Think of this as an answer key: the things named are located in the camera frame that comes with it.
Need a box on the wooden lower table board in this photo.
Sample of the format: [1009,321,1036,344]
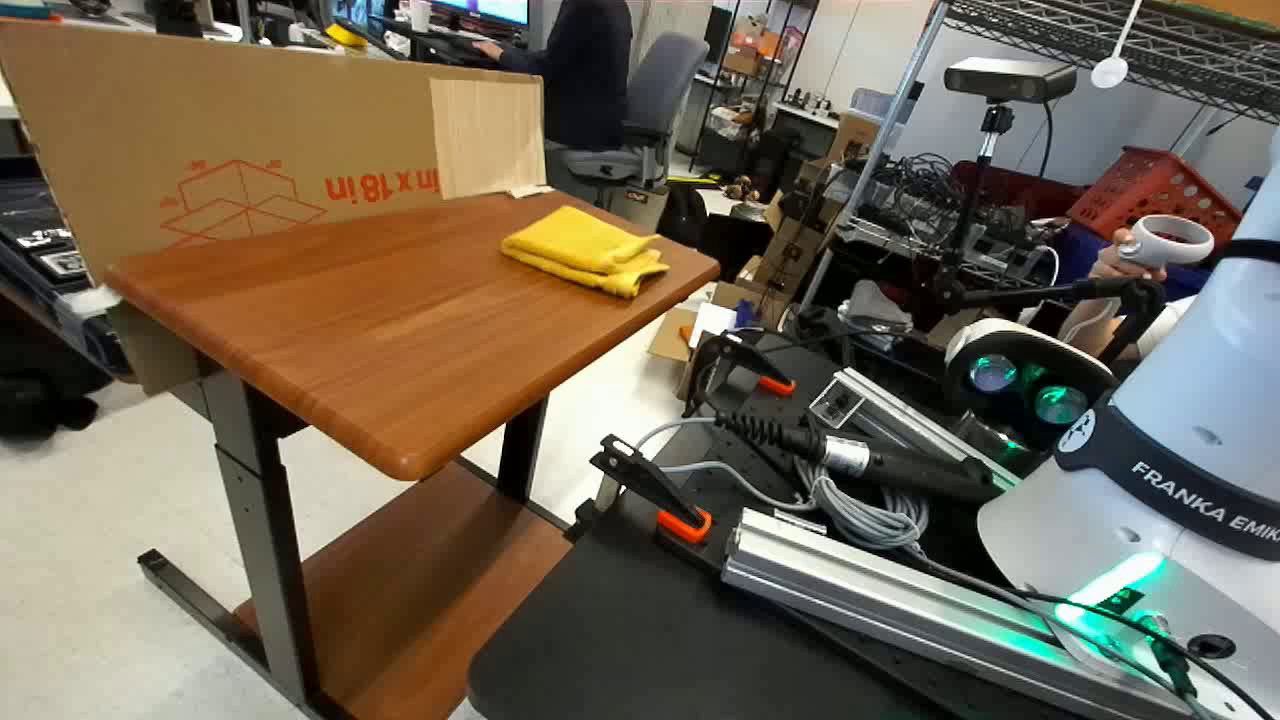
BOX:
[232,457,576,720]

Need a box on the grey metal table frame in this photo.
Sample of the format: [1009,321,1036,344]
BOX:
[135,363,553,720]

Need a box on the white hanging round lamp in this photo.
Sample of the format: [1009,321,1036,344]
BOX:
[1089,0,1149,96]

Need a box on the operator hand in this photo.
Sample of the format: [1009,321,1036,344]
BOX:
[1082,243,1171,294]

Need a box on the white ring VR controller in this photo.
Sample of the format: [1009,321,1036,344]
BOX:
[1111,211,1220,271]

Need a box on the black cylindrical cable connector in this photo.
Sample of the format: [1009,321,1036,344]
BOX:
[717,406,1009,507]

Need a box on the small open cardboard box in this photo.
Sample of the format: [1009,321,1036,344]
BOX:
[648,276,793,371]

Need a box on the black device with green lights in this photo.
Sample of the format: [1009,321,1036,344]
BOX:
[941,318,1121,463]

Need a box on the large brown cardboard box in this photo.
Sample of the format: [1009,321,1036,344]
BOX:
[0,15,553,290]

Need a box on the grey office chair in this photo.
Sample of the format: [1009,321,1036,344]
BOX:
[614,29,711,193]

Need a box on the yellow towel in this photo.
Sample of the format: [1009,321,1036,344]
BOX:
[498,199,671,305]

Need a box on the red plastic crate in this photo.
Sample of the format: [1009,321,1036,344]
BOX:
[1065,145,1244,253]

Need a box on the metal wire shelf rack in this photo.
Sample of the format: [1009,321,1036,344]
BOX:
[832,0,1280,232]

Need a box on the black camera stand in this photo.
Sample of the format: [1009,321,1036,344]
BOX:
[928,96,1020,324]

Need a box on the computer monitor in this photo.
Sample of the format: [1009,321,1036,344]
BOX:
[432,0,537,39]

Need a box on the dark red bin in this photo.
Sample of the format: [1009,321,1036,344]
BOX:
[948,157,1082,226]

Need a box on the blue plastic bin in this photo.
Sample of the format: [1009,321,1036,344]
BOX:
[1057,222,1135,290]

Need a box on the black clamp with orange handle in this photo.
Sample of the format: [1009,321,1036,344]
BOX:
[587,432,719,553]
[688,331,803,407]

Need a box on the silver metal box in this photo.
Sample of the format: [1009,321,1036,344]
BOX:
[803,367,1023,491]

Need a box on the black stereo camera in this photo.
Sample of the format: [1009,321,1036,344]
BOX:
[941,52,1079,107]

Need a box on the person in dark clothes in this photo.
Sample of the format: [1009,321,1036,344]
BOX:
[465,0,640,209]

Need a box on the grey coiled cable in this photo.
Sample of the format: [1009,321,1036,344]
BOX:
[794,463,935,553]

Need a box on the aluminium extrusion rail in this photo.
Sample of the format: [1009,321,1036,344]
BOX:
[717,503,1202,720]

